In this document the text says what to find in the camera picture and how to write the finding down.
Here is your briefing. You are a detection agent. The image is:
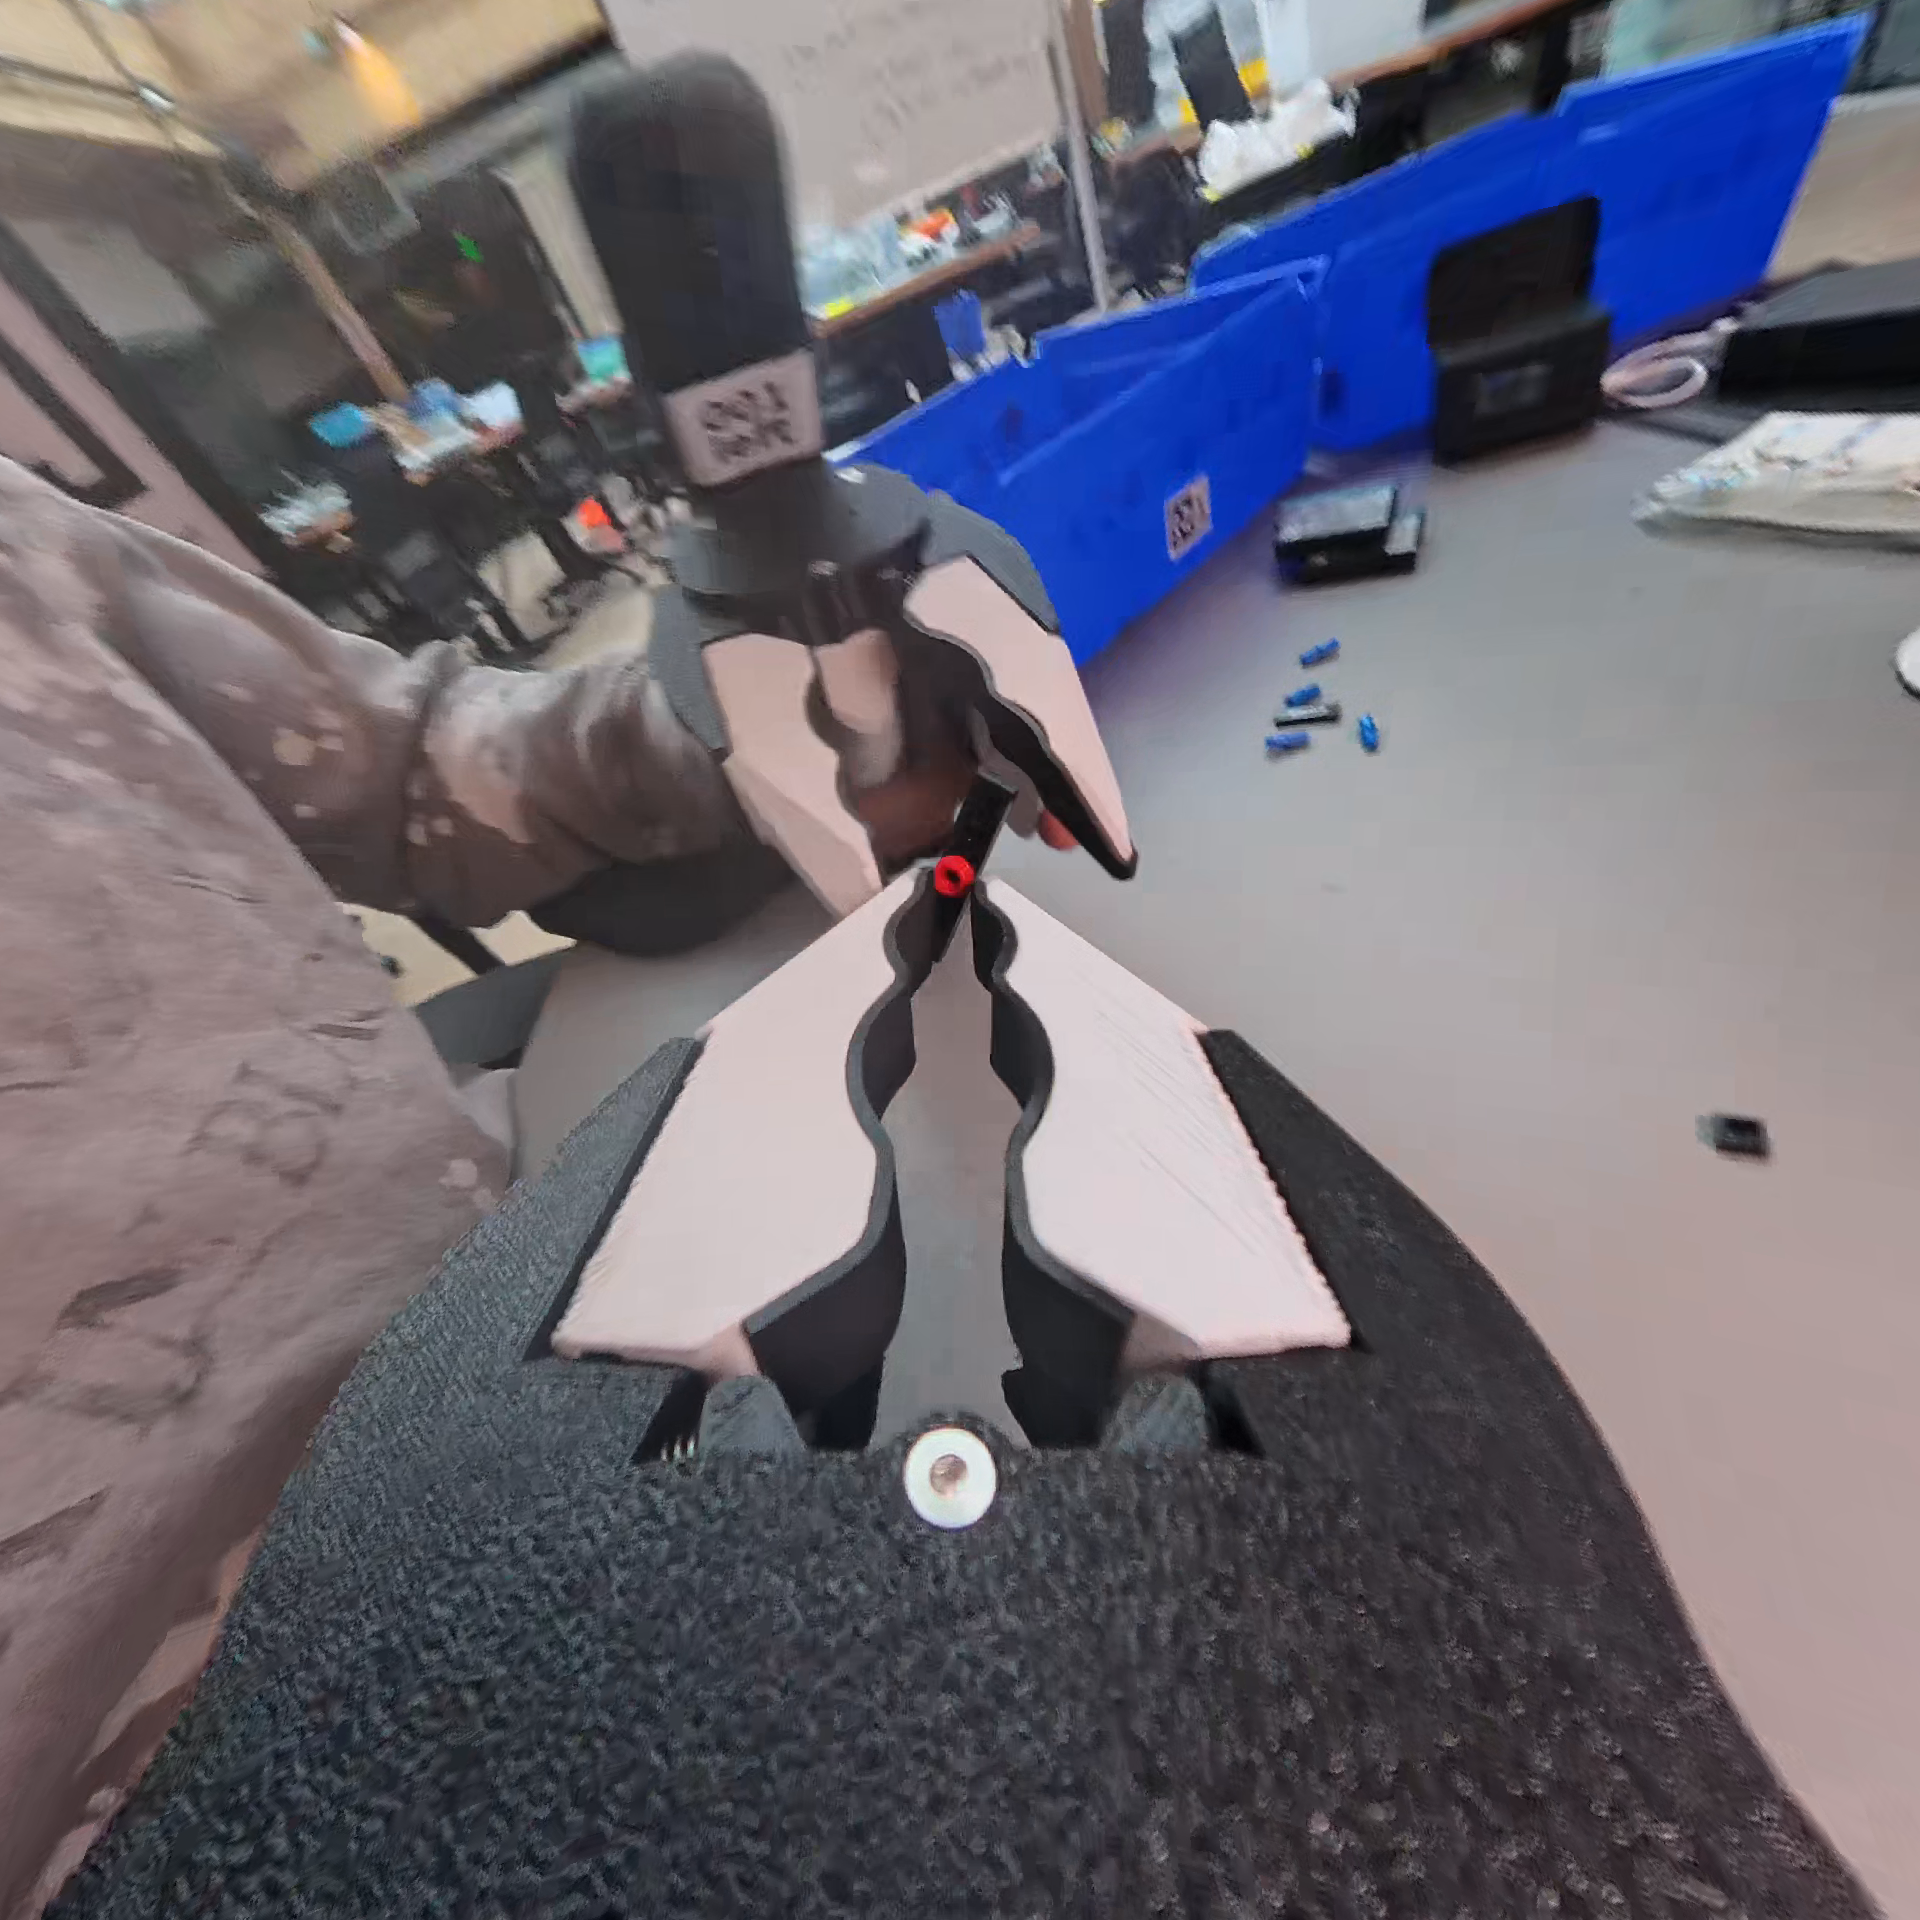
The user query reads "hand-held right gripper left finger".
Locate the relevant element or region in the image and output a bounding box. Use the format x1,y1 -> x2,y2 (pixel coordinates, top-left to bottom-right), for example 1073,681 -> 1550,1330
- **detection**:
550,866 -> 943,1449

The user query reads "blue plastic bin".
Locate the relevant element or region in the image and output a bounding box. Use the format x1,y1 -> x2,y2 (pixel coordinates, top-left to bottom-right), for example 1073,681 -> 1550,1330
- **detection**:
837,258 -> 1335,669
1189,17 -> 1871,455

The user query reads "black flat case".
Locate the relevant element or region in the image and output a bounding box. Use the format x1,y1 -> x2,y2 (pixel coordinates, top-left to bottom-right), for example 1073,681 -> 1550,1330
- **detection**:
1716,263 -> 1920,402

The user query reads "cluttered background table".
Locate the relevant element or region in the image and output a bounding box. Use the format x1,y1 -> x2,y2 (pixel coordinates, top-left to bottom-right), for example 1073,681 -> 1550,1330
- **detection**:
802,188 -> 1058,339
263,335 -> 639,565

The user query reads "black open case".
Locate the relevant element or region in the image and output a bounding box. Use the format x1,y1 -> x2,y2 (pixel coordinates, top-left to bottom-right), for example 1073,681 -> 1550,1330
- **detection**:
1423,194 -> 1616,467

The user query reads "small black box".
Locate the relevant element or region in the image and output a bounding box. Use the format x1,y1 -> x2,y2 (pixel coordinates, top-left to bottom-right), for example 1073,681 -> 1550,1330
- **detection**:
1270,481 -> 1430,587

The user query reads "white cable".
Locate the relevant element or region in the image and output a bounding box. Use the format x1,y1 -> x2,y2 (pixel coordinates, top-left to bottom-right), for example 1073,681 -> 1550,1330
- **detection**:
1599,321 -> 1730,417

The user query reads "grey desk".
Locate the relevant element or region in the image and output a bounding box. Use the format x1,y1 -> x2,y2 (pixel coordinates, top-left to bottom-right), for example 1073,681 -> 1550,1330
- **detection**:
503,263 -> 1920,1920

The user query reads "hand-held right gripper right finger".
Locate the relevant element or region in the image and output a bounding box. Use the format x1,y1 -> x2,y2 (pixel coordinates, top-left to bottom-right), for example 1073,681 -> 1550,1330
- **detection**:
966,877 -> 1354,1449

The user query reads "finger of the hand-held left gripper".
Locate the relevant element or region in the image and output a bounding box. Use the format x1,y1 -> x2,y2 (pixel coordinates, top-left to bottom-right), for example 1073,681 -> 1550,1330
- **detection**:
900,555 -> 1138,882
701,631 -> 889,921

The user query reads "person's left forearm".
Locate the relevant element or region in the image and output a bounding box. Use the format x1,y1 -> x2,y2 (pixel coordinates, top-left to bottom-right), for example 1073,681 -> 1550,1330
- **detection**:
335,631 -> 759,935

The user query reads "building instruction booklet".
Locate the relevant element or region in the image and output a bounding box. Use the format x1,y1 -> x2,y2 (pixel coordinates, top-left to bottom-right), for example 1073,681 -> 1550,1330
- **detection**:
1632,410 -> 1920,543

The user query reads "black brick bar with red stud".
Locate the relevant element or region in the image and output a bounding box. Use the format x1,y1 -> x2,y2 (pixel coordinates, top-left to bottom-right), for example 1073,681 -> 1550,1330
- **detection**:
928,772 -> 1017,963

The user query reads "person's left hand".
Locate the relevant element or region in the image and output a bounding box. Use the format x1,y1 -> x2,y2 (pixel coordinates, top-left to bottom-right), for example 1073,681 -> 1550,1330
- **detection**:
848,721 -> 1086,869

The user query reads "whiteboard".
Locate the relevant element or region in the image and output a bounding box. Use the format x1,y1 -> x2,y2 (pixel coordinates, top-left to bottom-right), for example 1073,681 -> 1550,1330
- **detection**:
598,0 -> 1086,231

